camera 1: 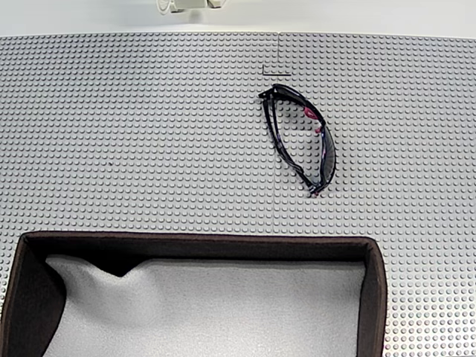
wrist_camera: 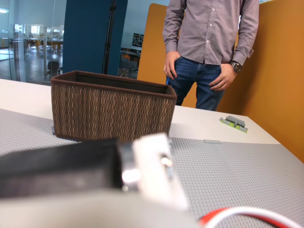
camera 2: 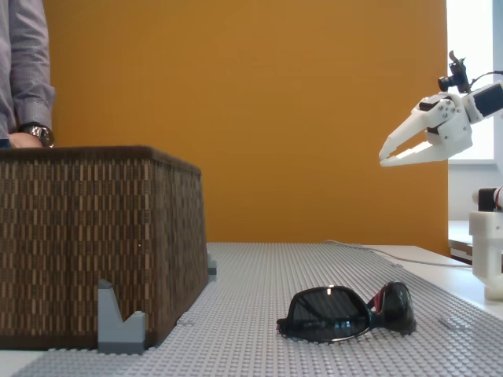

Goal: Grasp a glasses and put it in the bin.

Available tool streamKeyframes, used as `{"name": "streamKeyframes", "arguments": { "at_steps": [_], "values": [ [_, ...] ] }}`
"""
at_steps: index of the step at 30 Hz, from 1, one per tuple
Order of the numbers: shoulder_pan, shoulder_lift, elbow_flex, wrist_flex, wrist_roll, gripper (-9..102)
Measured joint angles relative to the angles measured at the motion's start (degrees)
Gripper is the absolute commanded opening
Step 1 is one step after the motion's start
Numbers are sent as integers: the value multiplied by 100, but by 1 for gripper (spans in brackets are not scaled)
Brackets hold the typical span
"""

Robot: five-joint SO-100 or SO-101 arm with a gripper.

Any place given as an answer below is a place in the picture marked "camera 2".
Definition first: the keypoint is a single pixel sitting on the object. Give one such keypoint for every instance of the black sunglasses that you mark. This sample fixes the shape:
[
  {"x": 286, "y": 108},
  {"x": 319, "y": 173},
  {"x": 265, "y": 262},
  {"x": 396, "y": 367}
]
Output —
[{"x": 330, "y": 314}]

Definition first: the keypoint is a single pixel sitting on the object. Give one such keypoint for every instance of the brown woven bin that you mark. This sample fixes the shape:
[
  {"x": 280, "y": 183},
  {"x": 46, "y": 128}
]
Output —
[{"x": 98, "y": 235}]

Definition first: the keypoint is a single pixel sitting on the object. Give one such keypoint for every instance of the person's hand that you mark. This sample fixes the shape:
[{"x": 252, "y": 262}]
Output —
[{"x": 23, "y": 140}]

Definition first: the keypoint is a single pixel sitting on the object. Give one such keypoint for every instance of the clear small studded plate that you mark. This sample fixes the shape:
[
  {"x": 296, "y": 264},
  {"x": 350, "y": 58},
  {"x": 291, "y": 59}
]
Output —
[{"x": 452, "y": 323}]

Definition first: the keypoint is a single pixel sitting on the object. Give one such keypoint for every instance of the grey studded baseplate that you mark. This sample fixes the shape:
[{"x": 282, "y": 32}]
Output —
[{"x": 243, "y": 337}]

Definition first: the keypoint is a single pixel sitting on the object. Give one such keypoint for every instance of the silver wristwatch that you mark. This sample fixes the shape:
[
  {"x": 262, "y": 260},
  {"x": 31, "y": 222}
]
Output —
[{"x": 41, "y": 133}]

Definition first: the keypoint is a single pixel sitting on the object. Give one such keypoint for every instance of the person's body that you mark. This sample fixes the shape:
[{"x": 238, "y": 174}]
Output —
[{"x": 3, "y": 59}]

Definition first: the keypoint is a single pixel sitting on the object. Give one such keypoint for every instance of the small black gripper camera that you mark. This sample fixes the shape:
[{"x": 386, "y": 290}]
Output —
[{"x": 456, "y": 78}]

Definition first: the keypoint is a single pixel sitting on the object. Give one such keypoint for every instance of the grey brick bracket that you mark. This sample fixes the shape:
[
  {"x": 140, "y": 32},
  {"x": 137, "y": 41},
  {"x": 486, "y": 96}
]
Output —
[
  {"x": 118, "y": 331},
  {"x": 212, "y": 269}
]

